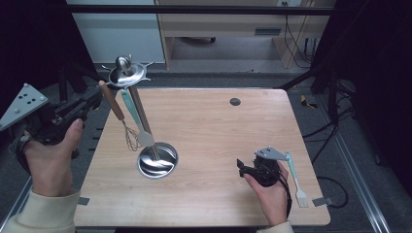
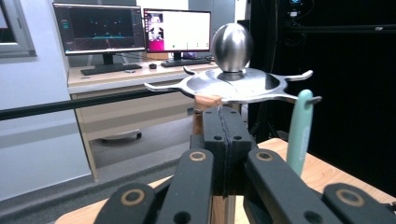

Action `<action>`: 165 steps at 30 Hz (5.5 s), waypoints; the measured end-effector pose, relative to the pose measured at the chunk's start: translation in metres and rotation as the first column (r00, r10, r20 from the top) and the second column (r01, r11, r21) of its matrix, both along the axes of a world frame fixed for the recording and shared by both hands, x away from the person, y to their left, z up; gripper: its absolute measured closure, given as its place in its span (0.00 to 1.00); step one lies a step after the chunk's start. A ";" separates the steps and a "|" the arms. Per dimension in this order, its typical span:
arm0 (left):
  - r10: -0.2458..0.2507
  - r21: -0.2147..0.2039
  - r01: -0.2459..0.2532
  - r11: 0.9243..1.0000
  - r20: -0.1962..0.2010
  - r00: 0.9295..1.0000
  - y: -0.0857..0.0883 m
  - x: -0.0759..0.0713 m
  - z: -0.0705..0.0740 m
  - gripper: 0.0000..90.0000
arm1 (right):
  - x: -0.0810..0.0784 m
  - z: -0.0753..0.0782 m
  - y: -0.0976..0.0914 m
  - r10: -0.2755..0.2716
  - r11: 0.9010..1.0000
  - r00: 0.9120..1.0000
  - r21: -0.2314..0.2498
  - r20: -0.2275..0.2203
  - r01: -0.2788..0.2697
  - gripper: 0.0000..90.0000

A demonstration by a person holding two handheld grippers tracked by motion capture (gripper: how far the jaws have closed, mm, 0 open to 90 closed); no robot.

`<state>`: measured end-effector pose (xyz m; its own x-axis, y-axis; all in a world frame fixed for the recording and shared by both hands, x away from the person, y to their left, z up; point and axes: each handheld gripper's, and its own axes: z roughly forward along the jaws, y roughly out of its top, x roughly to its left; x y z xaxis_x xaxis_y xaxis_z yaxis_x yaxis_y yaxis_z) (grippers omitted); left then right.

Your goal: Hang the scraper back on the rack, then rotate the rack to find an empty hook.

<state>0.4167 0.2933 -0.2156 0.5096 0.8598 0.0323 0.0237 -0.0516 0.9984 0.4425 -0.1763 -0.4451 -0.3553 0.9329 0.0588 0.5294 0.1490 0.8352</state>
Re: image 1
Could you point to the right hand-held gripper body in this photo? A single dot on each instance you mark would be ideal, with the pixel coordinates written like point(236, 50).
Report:
point(267, 168)

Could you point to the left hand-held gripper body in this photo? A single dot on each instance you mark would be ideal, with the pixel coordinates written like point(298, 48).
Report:
point(24, 105)

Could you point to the steel utensil rack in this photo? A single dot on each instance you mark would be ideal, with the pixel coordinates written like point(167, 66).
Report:
point(158, 161)

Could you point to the person's right hand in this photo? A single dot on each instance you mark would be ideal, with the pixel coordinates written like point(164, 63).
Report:
point(273, 204)

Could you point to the person's left hand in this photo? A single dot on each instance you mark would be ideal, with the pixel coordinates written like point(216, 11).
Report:
point(51, 165)

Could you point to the black metal stand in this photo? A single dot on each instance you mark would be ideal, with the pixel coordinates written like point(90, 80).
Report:
point(69, 76)
point(332, 93)

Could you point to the grey table grommet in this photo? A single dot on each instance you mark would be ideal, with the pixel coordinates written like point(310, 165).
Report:
point(235, 102)

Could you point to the white cabinet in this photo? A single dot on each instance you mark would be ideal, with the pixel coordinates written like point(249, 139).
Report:
point(123, 35)

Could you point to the yellow black tape piece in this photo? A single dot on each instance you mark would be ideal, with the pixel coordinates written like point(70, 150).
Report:
point(306, 102)

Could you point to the light wooden desk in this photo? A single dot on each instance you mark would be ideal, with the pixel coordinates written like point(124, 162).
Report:
point(220, 24)

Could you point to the aluminium floor rail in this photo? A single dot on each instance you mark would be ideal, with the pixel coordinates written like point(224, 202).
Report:
point(353, 168)
point(16, 204)

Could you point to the black frame bar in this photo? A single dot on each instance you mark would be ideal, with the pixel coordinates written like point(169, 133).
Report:
point(194, 9)

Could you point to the white wall socket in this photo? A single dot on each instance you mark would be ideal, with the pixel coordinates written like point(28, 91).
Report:
point(288, 3)

